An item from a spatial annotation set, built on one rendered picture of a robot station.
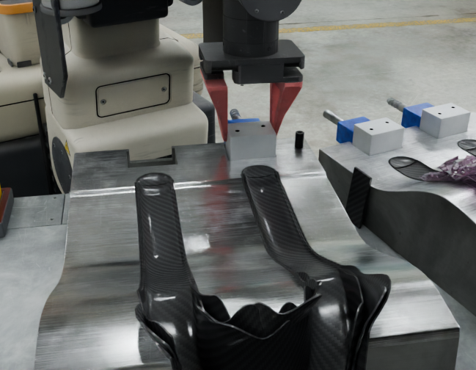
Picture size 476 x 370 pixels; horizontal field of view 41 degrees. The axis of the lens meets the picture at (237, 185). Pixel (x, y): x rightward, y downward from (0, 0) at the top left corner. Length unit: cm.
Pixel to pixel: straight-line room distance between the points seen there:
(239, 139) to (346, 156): 16
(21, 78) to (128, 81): 29
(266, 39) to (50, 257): 32
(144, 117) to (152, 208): 40
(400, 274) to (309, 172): 23
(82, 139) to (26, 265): 30
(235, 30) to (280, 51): 6
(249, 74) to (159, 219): 17
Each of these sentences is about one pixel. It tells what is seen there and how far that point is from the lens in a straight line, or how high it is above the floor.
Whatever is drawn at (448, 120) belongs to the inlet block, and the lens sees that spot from 86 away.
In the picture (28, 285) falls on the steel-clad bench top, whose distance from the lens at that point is 69.
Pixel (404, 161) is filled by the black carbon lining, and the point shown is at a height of 85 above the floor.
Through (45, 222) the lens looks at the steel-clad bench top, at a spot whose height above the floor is 80.
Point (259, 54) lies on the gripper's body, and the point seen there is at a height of 100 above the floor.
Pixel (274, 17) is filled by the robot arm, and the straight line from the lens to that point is 57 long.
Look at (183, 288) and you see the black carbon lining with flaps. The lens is 46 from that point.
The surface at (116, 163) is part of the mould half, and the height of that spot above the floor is 89.
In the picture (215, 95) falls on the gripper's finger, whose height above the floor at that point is 97.
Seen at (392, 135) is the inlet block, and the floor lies 88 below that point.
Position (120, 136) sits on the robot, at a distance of 97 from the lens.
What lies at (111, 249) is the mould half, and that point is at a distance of 57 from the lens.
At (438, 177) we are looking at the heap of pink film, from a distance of 72.
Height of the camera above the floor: 121
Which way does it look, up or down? 30 degrees down
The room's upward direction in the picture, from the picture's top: straight up
